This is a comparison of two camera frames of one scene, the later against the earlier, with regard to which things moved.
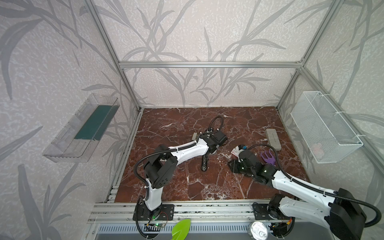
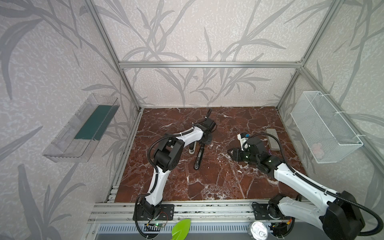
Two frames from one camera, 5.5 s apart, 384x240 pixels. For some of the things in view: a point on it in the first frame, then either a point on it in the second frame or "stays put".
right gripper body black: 237,166 → 239,154
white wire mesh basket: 328,135 stays put
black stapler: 204,166 → 199,157
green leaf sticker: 181,230 stays put
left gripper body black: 204,159 → 208,120
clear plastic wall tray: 75,142 stays put
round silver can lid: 259,231 stays put
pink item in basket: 318,150 stays put
